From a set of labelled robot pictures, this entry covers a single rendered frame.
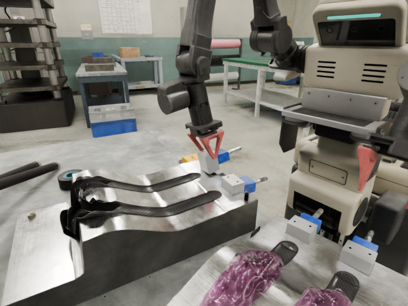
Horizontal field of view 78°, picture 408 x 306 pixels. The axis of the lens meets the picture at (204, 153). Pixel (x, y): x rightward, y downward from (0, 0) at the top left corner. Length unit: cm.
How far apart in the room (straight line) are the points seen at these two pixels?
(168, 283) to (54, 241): 25
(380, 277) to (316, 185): 41
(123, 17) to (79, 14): 94
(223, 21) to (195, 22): 705
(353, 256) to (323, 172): 42
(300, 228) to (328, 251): 6
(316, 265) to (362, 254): 8
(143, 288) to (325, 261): 35
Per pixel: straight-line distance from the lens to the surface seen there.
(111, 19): 695
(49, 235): 64
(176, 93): 61
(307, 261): 55
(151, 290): 55
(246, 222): 63
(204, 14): 65
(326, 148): 92
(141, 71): 704
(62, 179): 91
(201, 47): 63
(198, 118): 66
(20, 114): 455
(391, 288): 57
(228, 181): 62
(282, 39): 82
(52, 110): 446
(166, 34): 714
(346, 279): 55
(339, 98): 82
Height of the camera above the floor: 123
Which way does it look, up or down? 24 degrees down
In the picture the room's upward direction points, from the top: straight up
